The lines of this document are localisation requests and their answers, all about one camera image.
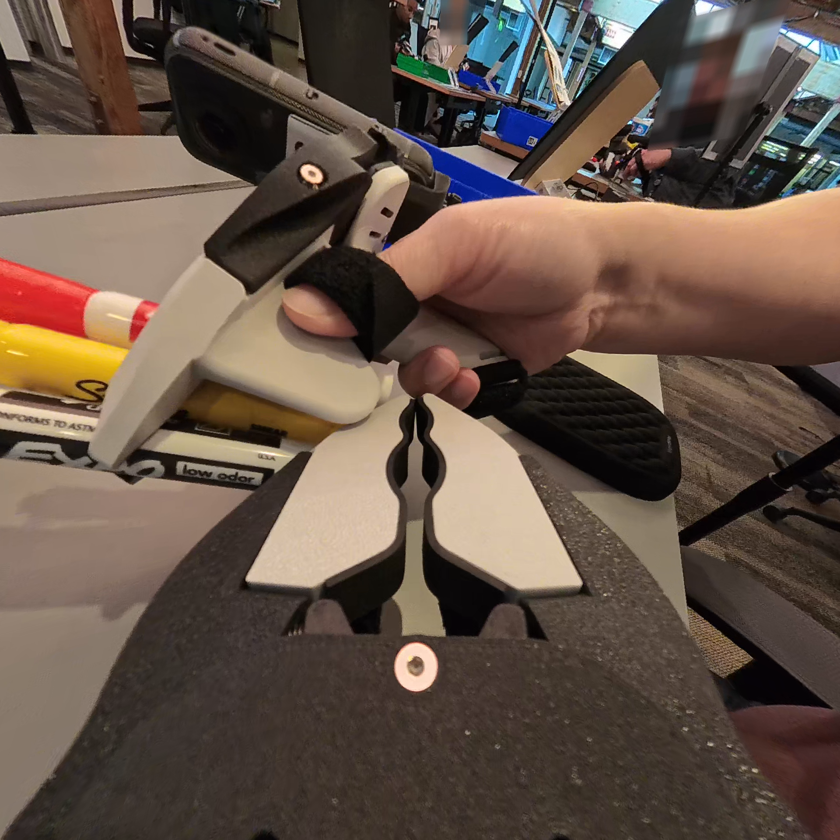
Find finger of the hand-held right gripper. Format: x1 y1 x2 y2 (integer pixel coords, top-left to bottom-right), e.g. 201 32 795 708
87 255 252 471

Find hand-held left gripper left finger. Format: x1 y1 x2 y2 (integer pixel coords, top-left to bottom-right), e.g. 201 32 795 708
244 395 419 634

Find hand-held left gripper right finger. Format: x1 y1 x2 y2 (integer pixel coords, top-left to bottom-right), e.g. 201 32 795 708
416 392 586 636

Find yellow highlighter marker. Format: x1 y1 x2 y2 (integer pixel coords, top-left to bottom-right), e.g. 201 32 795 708
0 320 343 448

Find red dry-erase marker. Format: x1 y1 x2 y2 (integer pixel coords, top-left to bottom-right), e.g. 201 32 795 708
0 257 160 350

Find black dry-erase marker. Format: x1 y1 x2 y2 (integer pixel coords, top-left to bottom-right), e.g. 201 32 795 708
0 387 298 490

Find person's left forearm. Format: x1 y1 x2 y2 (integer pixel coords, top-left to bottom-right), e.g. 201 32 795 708
727 705 840 840

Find person's right hand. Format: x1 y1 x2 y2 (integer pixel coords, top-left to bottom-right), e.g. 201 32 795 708
281 196 621 412

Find black column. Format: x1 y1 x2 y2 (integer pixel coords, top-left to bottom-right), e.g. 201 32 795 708
297 0 396 127

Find green box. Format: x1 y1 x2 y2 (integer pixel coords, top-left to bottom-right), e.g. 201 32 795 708
395 52 460 81

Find black stand pole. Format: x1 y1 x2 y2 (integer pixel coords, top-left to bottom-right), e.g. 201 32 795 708
678 436 840 547

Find black office chair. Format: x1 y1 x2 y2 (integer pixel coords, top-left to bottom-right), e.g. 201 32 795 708
682 449 840 708

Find brown cardboard sheet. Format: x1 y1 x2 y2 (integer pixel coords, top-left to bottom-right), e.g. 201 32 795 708
525 60 660 191

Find wooden post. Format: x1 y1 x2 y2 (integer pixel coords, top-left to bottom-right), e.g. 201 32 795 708
60 0 144 137

